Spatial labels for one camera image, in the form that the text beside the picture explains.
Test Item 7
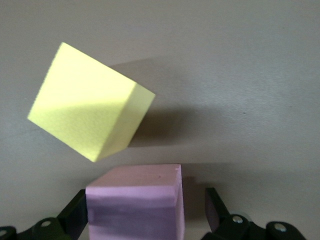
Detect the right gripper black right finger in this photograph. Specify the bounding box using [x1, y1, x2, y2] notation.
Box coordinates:
[202, 186, 251, 240]

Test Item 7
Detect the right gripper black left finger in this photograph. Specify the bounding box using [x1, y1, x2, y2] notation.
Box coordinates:
[17, 189, 88, 240]

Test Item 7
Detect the pink foam cube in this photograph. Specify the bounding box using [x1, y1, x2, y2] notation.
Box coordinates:
[85, 163, 186, 240]

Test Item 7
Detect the yellow foam cube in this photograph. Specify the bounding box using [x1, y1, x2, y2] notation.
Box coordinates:
[26, 41, 156, 164]

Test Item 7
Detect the brown table cover sheet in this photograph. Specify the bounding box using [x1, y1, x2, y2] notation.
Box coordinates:
[0, 0, 320, 240]

